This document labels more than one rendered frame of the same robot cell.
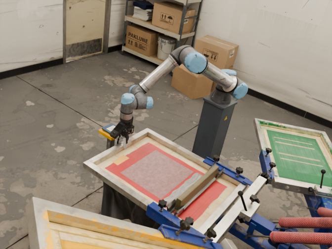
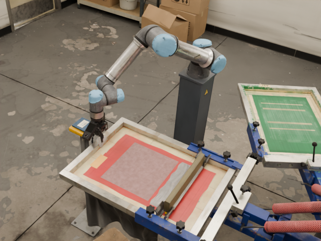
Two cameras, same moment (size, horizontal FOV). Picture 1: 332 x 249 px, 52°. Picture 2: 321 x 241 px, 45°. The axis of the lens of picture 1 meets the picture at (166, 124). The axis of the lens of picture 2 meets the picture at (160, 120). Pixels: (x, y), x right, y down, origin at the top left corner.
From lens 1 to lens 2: 0.28 m
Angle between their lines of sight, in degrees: 9
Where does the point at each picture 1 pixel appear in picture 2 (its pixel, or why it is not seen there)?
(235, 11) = not seen: outside the picture
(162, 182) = (146, 180)
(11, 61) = not seen: outside the picture
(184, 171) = (168, 163)
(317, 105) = (307, 42)
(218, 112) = (197, 88)
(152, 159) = (133, 154)
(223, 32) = not seen: outside the picture
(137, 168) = (117, 168)
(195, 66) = (165, 50)
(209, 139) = (191, 116)
